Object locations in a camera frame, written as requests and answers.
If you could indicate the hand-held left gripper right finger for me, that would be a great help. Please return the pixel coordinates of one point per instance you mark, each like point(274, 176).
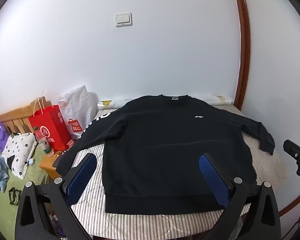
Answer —
point(215, 182)

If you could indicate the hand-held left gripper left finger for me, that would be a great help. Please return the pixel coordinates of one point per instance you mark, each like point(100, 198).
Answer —
point(81, 177)

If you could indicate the black sweatshirt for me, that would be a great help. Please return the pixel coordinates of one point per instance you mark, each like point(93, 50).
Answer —
point(165, 155)

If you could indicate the small red white packet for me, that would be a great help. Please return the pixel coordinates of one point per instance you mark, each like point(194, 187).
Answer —
point(70, 143)

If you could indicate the green label plastic bottle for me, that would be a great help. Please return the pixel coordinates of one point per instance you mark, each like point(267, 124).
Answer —
point(46, 145)

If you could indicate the red paper bag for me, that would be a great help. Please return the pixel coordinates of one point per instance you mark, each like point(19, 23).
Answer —
point(50, 127)

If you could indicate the white flower print pillow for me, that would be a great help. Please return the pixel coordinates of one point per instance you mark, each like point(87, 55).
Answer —
point(15, 155)

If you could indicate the white plastic bag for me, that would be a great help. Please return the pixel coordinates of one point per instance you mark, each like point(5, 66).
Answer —
point(77, 107)

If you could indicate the striped bed sheet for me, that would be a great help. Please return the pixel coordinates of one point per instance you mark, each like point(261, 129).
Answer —
point(140, 225)

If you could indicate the rolled white mat yellow print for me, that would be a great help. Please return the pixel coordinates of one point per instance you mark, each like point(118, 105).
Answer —
point(115, 103)

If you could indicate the green blanket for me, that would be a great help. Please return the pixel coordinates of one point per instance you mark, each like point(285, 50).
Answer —
point(5, 217)

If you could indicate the wooden headboard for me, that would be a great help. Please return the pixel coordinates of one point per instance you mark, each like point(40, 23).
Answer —
point(17, 112)

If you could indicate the purple plush toy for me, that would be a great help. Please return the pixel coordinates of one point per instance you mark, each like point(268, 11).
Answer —
point(0, 135)

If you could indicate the wooden door frame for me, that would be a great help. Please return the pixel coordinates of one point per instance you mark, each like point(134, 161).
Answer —
point(244, 42)

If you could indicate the white light switch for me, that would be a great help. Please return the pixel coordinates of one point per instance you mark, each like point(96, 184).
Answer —
point(123, 19)

